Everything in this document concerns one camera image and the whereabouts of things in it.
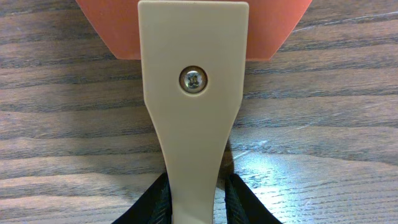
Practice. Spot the orange scraper wooden handle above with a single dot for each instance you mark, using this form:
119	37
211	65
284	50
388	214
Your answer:
193	56

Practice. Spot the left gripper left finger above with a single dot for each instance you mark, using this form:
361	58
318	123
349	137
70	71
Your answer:
154	206

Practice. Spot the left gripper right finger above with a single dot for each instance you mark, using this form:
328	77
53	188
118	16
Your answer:
242	206

